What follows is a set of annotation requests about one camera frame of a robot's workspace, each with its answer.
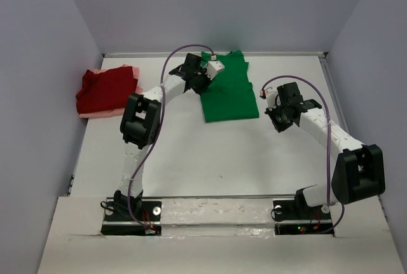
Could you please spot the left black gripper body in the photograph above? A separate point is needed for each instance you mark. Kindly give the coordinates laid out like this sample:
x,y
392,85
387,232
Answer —
x,y
201,81

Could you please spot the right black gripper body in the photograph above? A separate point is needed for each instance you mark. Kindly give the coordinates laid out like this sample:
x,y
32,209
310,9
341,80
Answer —
x,y
278,117

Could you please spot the green t shirt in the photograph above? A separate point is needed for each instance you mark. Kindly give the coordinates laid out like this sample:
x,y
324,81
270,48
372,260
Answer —
x,y
230,96

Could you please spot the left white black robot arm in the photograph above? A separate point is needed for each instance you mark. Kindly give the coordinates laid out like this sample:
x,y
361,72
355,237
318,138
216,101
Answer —
x,y
142,122

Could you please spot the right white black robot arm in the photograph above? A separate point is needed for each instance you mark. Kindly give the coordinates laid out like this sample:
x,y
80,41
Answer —
x,y
355,171

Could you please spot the folded dark red t shirt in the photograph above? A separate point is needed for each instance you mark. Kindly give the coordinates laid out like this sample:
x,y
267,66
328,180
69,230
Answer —
x,y
104,92

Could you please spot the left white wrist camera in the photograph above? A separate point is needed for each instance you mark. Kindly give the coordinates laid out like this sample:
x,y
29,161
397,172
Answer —
x,y
214,67

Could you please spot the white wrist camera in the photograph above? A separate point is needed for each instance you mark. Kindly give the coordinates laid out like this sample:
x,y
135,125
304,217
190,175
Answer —
x,y
270,95
214,67

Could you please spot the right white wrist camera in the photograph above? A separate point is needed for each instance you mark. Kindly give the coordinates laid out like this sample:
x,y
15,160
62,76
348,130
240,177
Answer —
x,y
270,95

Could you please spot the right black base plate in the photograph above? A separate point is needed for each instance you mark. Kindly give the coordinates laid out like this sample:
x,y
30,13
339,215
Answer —
x,y
291,221

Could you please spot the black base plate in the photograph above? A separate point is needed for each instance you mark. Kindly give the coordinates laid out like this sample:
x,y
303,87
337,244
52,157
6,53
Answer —
x,y
118,222
291,221

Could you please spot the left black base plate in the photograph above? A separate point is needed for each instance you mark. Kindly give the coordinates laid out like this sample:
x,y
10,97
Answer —
x,y
118,222

